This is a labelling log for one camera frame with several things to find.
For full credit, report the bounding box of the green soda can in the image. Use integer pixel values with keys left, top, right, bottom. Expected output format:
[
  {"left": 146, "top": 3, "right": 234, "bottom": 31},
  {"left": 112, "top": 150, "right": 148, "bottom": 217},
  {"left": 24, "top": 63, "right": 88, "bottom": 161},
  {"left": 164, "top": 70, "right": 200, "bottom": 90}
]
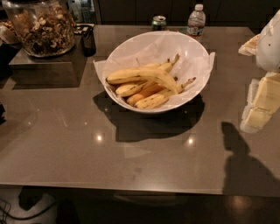
[{"left": 151, "top": 15, "right": 167, "bottom": 31}]

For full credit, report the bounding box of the white paper liner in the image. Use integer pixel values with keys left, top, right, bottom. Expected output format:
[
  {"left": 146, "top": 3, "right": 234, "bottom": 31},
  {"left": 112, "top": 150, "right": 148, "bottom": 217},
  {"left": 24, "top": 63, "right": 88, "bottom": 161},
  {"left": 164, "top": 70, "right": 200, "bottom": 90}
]
[{"left": 94, "top": 31, "right": 215, "bottom": 114}]

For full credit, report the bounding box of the plastic water bottle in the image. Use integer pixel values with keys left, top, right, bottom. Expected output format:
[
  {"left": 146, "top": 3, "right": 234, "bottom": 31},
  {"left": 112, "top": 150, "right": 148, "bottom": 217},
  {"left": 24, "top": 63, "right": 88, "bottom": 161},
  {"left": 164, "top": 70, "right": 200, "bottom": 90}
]
[{"left": 187, "top": 3, "right": 206, "bottom": 37}]

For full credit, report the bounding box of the glass jar of nuts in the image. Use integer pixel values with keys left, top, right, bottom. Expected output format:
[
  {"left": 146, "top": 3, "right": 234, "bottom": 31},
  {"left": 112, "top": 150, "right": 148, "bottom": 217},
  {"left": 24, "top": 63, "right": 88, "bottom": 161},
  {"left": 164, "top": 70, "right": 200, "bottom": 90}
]
[{"left": 2, "top": 0, "right": 75, "bottom": 58}]

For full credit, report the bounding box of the dark square pedestal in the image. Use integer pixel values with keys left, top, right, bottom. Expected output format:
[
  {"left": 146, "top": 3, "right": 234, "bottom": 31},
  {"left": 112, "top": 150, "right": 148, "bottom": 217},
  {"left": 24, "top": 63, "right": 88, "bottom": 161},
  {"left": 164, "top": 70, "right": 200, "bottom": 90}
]
[{"left": 9, "top": 36, "right": 88, "bottom": 89}]

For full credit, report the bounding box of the yellow banana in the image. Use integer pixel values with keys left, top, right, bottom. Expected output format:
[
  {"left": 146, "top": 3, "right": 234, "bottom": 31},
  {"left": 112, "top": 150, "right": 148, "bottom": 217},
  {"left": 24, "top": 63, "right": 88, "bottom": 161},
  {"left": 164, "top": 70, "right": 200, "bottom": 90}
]
[
  {"left": 146, "top": 54, "right": 180, "bottom": 73},
  {"left": 106, "top": 66, "right": 177, "bottom": 95},
  {"left": 115, "top": 81, "right": 153, "bottom": 97}
]

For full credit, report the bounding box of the dark scoop cup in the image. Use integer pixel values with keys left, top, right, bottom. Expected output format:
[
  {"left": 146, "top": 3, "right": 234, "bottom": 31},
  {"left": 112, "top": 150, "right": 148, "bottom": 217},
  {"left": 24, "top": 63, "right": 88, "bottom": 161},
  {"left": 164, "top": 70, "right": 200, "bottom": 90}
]
[{"left": 76, "top": 24, "right": 96, "bottom": 57}]

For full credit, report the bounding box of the orange-toned banana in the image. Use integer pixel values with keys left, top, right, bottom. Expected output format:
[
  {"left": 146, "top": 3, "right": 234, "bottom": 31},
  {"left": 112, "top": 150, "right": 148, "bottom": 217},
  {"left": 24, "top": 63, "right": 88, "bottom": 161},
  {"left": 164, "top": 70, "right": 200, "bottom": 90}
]
[{"left": 126, "top": 83, "right": 166, "bottom": 108}]

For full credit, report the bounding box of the front spotted banana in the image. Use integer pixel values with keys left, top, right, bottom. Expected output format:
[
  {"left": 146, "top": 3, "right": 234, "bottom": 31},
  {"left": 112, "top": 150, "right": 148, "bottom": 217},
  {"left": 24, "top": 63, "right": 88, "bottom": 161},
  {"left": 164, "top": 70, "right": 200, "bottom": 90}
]
[{"left": 135, "top": 77, "right": 196, "bottom": 109}]

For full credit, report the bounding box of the white bowl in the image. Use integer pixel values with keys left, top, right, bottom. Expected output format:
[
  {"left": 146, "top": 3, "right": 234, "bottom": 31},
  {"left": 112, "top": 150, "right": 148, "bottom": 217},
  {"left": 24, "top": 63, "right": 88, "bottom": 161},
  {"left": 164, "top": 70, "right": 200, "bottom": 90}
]
[{"left": 100, "top": 31, "right": 214, "bottom": 114}]

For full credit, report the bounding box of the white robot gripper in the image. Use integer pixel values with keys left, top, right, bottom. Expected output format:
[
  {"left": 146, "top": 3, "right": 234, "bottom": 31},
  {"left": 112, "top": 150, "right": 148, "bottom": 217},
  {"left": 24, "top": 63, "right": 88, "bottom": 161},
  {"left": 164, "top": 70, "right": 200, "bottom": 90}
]
[{"left": 238, "top": 10, "right": 280, "bottom": 133}]

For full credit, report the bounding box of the black cable on floor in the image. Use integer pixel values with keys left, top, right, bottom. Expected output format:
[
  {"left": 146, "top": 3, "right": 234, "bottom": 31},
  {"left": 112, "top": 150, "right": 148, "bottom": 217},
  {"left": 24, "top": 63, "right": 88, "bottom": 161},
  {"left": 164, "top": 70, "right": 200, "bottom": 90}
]
[{"left": 0, "top": 195, "right": 56, "bottom": 224}]

